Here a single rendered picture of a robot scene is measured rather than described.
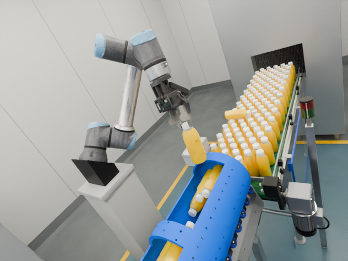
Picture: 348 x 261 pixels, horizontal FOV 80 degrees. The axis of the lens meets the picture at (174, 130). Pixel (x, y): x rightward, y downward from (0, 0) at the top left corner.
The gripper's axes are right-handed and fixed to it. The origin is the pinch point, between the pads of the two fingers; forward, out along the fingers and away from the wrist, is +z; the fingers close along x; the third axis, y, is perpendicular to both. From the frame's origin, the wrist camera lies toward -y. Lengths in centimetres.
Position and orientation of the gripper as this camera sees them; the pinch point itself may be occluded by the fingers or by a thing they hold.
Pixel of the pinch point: (186, 124)
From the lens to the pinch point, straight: 81.7
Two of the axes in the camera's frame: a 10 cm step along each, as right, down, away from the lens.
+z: 4.2, 8.9, 2.0
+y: -5.5, 4.2, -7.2
